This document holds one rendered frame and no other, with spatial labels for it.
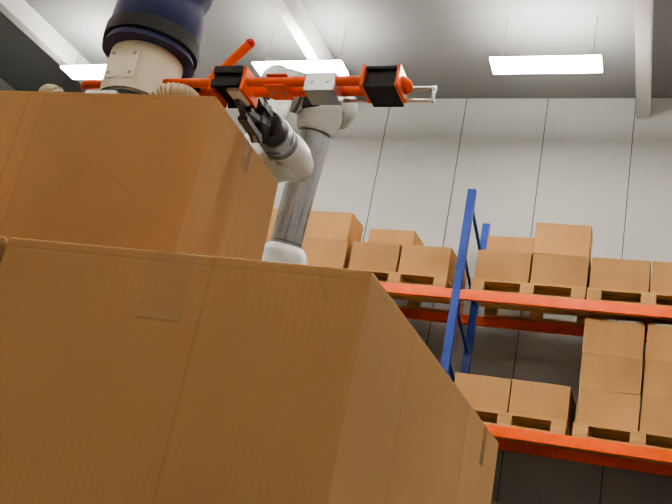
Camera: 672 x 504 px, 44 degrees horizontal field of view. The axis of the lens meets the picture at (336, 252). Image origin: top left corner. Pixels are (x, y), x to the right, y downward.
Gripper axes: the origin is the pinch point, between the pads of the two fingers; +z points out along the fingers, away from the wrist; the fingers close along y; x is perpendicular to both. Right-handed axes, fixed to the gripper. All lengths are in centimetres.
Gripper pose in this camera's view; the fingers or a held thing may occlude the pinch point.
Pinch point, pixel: (240, 88)
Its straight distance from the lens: 188.8
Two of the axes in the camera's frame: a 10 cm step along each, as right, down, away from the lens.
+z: -2.9, -3.6, -8.9
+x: -9.4, -0.8, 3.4
